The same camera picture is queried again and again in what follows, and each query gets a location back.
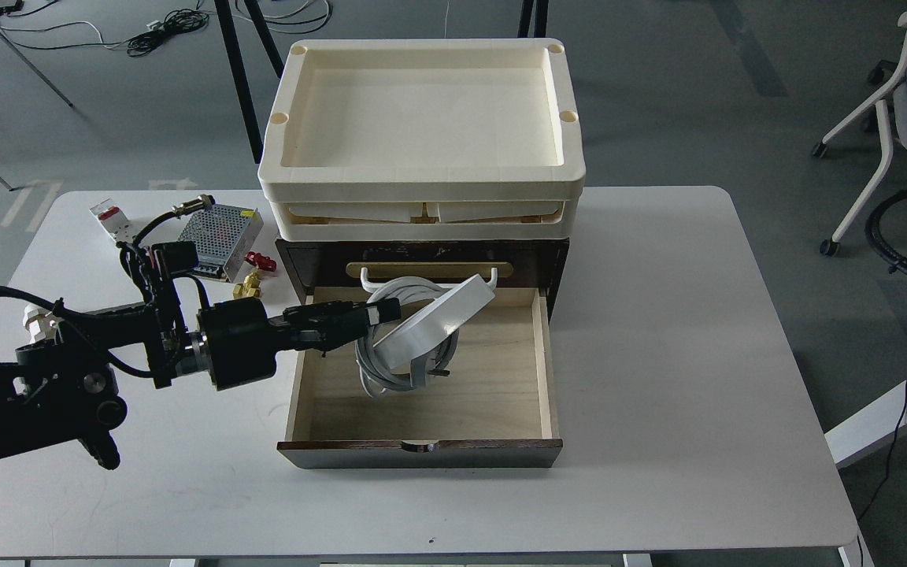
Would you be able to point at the silver mesh power supply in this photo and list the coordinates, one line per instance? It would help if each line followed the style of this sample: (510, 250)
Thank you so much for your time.
(223, 236)

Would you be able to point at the white power strip with cable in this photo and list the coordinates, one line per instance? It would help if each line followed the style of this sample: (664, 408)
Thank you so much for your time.
(423, 344)

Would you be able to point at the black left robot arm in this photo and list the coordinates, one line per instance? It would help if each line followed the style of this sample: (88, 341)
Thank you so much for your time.
(63, 387)

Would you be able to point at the brass valve red handle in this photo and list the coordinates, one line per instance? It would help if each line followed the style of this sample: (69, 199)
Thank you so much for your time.
(251, 285)

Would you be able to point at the white plastic pipe valve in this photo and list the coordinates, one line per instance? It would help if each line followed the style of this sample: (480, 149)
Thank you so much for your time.
(40, 323)

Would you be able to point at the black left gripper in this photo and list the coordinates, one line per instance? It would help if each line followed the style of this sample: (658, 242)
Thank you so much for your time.
(241, 342)

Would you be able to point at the white drawer handle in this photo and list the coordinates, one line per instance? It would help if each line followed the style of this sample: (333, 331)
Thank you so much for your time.
(372, 286)

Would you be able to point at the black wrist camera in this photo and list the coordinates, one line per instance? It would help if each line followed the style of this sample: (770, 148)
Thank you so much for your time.
(173, 259)

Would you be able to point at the cream plastic tray top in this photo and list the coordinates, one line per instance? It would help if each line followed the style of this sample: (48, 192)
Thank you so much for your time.
(424, 140)

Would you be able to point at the open wooden drawer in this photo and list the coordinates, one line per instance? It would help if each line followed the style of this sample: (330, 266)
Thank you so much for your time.
(494, 408)

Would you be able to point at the white red circuit breaker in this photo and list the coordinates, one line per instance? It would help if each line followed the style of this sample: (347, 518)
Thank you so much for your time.
(113, 220)

